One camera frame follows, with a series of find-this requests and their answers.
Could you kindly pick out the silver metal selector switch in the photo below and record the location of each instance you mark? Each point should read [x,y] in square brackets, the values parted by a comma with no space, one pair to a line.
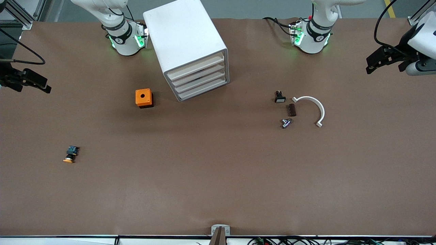
[286,123]

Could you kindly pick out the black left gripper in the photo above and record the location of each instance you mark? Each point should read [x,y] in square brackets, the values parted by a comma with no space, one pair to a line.
[402,47]

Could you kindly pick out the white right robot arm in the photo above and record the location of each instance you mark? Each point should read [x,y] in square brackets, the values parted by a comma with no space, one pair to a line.
[124,44]

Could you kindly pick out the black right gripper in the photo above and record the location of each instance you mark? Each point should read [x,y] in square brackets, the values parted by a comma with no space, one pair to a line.
[7,77]

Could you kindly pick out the brown terminal block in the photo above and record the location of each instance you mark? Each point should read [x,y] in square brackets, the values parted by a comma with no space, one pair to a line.
[292,110]

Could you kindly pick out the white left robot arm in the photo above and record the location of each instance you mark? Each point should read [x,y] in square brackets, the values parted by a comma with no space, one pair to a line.
[315,41]

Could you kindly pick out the black rectangular button switch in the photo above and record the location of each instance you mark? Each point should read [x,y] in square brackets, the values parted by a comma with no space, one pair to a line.
[280,97]

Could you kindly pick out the aluminium frame post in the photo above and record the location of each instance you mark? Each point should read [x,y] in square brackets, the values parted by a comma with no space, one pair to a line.
[25,22]
[414,21]

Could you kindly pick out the yellow cap push button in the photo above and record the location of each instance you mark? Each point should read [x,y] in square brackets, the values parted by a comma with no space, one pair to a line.
[71,153]

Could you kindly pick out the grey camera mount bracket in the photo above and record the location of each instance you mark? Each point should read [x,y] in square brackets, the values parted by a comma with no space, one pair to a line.
[220,230]

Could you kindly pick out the orange box with hole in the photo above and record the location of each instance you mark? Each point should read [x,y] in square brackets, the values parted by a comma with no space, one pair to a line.
[143,96]

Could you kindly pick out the white curved plastic bracket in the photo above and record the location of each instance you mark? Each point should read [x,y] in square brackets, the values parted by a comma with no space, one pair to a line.
[320,109]

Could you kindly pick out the white table edge rail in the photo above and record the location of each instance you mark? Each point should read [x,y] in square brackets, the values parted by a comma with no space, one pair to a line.
[68,241]

